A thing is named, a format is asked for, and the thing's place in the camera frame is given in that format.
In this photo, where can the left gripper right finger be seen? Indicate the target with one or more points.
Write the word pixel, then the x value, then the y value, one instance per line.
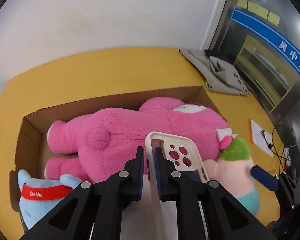
pixel 205 210

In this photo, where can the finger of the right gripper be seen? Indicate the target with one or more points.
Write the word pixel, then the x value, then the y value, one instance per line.
pixel 286 191

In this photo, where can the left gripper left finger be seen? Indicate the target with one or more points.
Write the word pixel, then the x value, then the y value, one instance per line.
pixel 93 211

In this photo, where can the pig plush green hair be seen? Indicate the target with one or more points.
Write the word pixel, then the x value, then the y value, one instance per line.
pixel 232 170

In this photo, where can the light blue plush toy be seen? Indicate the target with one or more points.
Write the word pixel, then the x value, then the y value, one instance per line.
pixel 39 196

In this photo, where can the pink plush bear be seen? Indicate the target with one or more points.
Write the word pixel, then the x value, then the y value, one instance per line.
pixel 95 146

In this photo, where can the white paper envelope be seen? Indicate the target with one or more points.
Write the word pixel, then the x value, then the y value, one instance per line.
pixel 261 138

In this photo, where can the cardboard box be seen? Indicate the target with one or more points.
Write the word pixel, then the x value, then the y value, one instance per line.
pixel 32 151

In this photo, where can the grey canvas bag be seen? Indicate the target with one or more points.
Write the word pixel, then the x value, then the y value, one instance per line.
pixel 221 76

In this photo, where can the blue door banner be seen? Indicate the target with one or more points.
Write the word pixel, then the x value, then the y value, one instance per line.
pixel 290 52

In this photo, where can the yellow sticky notes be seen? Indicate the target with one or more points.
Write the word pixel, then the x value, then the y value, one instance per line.
pixel 259 11

